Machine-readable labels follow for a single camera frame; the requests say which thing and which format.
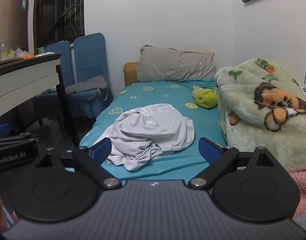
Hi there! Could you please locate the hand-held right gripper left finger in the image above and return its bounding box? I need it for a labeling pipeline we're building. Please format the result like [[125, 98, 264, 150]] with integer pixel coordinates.
[[35, 138, 122, 190]]

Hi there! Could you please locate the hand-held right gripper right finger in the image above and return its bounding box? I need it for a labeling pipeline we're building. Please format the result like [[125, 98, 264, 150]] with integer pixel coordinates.
[[188, 137, 276, 190]]

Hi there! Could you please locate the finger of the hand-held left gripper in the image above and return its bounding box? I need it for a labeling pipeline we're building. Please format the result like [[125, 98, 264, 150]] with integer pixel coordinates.
[[0, 123, 11, 140], [16, 125, 52, 143]]

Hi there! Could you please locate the white t-shirt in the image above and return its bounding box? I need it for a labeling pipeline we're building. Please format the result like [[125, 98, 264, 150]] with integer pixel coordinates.
[[92, 103, 195, 172]]

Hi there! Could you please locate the green plush toy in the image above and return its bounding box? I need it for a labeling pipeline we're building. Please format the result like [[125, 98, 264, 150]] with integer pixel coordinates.
[[192, 85, 218, 109]]

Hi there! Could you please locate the black table leg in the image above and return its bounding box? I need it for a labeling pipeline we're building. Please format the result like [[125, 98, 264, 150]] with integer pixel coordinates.
[[0, 52, 79, 148]]

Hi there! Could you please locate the green printed fleece blanket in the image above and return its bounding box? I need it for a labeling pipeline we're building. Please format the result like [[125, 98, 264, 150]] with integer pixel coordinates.
[[214, 57, 306, 173]]

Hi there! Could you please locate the grey folded cloth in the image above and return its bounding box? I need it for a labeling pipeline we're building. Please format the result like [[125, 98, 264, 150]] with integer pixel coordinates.
[[65, 75, 109, 96]]

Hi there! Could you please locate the bed with teal sheet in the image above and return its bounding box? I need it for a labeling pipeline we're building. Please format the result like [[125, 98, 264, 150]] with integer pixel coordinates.
[[79, 79, 228, 180]]

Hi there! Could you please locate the yellow cushion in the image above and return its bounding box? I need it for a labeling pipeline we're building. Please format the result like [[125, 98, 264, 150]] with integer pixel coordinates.
[[123, 62, 141, 87]]

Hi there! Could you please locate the clear plastic bag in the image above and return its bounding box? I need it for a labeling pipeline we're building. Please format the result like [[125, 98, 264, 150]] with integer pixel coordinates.
[[14, 47, 30, 59]]

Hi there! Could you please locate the grey pillow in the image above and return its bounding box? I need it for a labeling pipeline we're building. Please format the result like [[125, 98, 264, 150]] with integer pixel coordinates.
[[137, 45, 216, 83]]

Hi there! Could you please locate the pink fleece blanket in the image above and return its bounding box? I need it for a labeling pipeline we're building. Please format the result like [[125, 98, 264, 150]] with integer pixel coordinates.
[[288, 167, 306, 219]]

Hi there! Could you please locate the silver fridge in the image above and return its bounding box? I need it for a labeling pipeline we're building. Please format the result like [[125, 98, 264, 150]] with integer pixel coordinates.
[[0, 0, 29, 58]]

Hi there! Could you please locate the dark window grille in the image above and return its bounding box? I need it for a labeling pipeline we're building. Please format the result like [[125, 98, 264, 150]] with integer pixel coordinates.
[[33, 0, 86, 49]]

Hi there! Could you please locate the white cable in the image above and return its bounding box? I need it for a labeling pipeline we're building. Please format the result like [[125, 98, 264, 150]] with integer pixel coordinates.
[[292, 79, 306, 105]]

